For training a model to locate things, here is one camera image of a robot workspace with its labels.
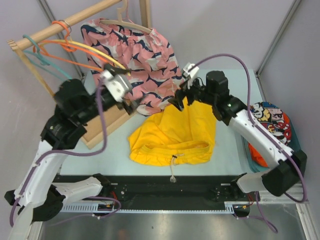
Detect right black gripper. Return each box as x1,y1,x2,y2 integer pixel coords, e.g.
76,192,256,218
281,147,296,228
167,75,216,112

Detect yellow shorts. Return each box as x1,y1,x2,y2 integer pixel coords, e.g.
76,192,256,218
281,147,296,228
128,99,217,171

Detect yellow hanger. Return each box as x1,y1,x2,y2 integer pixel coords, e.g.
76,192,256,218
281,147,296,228
38,39,127,72

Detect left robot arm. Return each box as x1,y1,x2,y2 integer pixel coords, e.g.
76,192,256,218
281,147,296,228
4,74,144,226

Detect pink shark print shorts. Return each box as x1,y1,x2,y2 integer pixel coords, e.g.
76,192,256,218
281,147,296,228
80,18,184,116

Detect colourful cartoon print shorts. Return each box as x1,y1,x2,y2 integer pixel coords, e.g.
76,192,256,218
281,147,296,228
250,101,292,146

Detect orange hanger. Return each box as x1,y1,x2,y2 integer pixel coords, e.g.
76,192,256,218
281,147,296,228
32,20,105,66

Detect beige hanger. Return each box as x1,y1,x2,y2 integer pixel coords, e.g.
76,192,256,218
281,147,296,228
100,0,152,34

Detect teal hanger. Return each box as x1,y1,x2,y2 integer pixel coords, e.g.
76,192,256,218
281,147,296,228
22,34,72,82

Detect wooden clothes rack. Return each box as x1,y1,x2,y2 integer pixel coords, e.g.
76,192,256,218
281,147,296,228
7,0,152,149

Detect teal laundry basket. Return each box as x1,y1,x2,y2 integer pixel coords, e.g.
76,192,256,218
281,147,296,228
243,120,301,173

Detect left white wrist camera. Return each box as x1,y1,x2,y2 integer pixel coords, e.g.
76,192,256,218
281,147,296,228
100,63,133,103

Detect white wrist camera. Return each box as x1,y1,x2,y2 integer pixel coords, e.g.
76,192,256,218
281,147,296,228
181,62,199,89
100,63,133,103

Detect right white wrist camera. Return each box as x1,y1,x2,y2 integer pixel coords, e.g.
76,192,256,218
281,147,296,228
181,62,199,89

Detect white slotted cable duct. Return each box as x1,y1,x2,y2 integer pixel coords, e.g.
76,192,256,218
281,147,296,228
61,201,245,214

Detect aluminium frame rail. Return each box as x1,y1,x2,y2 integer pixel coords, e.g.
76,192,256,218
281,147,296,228
259,183,303,204

